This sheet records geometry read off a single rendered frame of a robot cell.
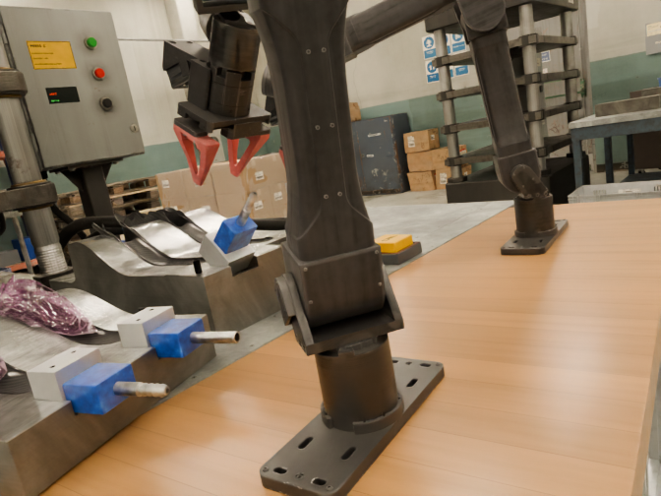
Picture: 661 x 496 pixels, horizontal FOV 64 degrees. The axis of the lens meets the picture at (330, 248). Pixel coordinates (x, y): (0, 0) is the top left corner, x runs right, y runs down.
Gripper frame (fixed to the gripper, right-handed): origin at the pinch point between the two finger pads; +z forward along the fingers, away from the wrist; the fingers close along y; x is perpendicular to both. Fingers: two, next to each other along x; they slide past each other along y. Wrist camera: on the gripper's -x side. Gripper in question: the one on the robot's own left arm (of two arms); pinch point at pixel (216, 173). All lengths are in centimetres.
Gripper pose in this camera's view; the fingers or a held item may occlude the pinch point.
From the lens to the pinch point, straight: 73.2
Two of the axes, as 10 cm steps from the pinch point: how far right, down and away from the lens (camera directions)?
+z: -2.3, 8.2, 5.2
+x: 7.4, 5.0, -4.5
